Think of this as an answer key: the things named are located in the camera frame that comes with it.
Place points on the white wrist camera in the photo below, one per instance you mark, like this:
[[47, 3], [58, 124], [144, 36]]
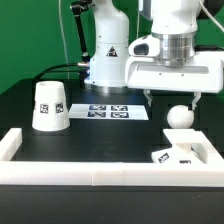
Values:
[[146, 46]]

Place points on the white marker sheet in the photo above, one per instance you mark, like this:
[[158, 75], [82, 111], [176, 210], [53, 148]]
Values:
[[108, 112]]

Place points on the white lamp bulb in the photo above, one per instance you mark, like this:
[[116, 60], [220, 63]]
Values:
[[180, 117]]

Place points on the white lamp shade cone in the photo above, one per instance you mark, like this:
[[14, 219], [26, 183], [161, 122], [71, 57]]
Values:
[[50, 110]]

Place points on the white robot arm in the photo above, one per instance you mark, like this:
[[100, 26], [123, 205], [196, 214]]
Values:
[[163, 60]]

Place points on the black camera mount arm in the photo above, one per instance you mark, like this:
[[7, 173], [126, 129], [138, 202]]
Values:
[[77, 8]]

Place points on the white lamp base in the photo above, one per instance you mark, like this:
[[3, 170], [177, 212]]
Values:
[[187, 147]]

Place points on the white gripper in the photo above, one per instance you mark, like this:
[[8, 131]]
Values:
[[201, 73]]

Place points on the white U-shaped fence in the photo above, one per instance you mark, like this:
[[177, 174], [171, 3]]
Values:
[[210, 174]]

